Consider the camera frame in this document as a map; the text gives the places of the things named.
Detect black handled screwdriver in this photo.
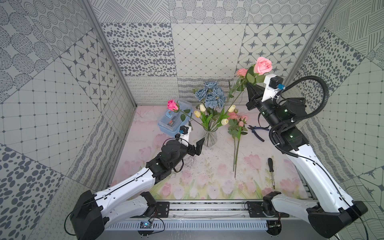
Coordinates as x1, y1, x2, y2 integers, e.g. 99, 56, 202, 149
268, 158, 276, 190

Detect pink tulip stem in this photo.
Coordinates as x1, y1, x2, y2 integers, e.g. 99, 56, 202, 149
234, 115, 248, 178

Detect orange-pink peony stem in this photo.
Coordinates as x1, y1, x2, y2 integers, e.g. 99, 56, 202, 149
228, 109, 242, 171

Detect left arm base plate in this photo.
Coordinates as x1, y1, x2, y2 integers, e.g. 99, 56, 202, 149
132, 202, 170, 218

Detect cream tulip bunch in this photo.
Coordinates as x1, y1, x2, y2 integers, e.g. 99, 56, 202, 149
194, 104, 236, 132

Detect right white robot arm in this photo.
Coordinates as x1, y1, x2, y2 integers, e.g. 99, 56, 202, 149
247, 84, 368, 239

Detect clear glass vase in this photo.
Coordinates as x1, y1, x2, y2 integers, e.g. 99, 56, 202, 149
202, 129, 218, 148

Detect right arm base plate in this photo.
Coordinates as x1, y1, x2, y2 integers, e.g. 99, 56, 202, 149
244, 201, 290, 218

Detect blue rose bunch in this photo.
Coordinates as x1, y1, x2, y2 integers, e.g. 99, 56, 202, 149
193, 81, 227, 109

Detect black corrugated cable conduit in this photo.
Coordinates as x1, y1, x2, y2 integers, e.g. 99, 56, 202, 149
268, 74, 330, 158

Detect magenta rose stem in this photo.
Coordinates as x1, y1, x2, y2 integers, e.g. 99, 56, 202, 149
167, 100, 203, 127

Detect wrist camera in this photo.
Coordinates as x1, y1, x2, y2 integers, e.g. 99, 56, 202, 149
262, 74, 285, 102
175, 126, 192, 147

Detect aluminium mounting rail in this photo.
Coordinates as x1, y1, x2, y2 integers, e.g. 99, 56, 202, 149
85, 199, 316, 223

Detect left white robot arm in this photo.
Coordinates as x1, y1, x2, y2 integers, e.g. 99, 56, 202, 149
66, 135, 205, 240

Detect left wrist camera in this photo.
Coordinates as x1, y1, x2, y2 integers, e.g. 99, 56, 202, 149
175, 126, 192, 147

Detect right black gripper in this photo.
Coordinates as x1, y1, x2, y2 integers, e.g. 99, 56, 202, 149
247, 81, 284, 132

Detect pink spray rose stem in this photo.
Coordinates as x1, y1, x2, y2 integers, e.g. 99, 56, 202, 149
229, 69, 248, 99

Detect blue handled pliers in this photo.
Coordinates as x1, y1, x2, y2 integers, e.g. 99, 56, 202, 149
247, 124, 271, 143

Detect clear blue plastic box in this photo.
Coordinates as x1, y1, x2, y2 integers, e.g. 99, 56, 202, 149
158, 100, 193, 137

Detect light pink rose stem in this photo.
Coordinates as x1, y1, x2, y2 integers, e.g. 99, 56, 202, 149
230, 57, 273, 106

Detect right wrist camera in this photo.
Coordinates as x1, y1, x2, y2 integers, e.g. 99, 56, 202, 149
262, 74, 285, 102

